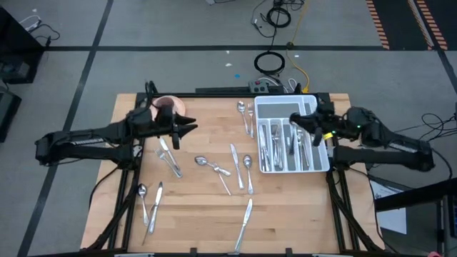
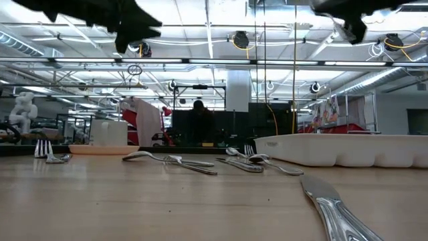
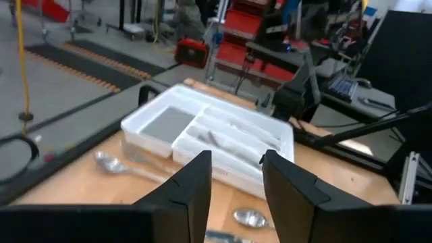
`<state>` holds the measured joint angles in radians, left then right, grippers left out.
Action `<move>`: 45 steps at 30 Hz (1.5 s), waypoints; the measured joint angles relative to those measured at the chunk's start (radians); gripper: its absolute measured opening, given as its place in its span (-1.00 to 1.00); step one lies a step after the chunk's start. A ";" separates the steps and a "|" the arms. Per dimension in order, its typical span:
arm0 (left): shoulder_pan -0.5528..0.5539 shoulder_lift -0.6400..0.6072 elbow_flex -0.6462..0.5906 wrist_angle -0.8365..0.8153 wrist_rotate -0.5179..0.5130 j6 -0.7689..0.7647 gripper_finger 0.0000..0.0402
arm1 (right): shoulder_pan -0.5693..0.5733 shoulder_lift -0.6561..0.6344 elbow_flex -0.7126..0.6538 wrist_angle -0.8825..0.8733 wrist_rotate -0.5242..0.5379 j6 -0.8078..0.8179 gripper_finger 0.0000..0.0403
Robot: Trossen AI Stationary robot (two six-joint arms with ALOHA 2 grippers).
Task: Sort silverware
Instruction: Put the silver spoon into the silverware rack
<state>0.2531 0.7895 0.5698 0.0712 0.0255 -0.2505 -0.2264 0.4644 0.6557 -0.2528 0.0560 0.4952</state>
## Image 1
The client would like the silver spoon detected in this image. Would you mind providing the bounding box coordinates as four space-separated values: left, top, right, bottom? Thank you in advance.
194 155 232 178
137 183 150 227
236 100 250 136
296 127 306 168
300 132 311 171
243 154 255 196

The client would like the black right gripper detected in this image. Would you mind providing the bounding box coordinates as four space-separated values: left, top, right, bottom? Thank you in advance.
289 102 350 147

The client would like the black hanging cable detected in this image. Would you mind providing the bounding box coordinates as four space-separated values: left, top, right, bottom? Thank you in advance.
269 26 279 54

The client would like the grey ceramic mug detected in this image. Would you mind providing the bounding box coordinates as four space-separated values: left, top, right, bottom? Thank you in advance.
156 96 176 108

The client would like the white cable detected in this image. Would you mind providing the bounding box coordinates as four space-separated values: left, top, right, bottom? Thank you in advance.
18 14 42 31

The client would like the black cable bundle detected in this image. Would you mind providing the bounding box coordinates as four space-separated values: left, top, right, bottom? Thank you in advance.
421 112 457 179

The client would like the black cabinet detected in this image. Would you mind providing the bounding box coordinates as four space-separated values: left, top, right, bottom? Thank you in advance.
0 6 46 85

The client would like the silver table knife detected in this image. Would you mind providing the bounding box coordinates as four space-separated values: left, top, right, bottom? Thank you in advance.
159 136 181 173
228 143 246 191
148 181 164 236
232 198 254 255
263 125 271 172
259 124 268 171

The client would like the black power cable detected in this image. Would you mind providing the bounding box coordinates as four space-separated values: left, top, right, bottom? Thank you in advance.
88 166 121 210

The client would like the black equipment case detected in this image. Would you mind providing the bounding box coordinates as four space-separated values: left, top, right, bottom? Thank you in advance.
0 89 22 143

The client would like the white plastic cutlery tray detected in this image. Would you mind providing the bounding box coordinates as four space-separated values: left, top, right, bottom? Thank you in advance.
253 94 331 175

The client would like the grey power strip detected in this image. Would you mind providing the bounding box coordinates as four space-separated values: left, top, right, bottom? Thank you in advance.
248 80 269 94

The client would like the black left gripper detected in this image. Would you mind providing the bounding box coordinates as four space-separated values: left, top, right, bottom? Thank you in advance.
156 104 199 150

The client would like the black desk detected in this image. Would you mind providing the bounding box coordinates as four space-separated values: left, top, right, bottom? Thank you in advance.
373 177 457 257

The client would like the yellow extension cable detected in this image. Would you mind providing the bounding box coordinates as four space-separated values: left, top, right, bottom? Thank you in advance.
285 0 312 93

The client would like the black coiled floor cable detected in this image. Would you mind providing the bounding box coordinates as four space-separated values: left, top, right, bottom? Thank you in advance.
266 6 292 29
253 51 286 76

